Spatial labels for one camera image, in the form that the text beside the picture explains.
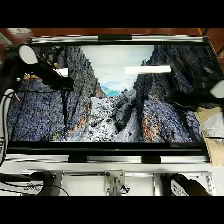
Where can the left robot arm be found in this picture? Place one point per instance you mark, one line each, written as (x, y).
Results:
(40, 68)

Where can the pale grey garment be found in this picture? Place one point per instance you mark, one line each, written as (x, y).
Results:
(215, 126)

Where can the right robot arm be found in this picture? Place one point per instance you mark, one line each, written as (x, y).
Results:
(193, 98)

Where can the tan garment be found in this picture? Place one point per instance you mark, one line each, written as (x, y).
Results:
(215, 151)

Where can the silver frame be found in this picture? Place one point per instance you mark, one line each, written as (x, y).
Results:
(100, 166)

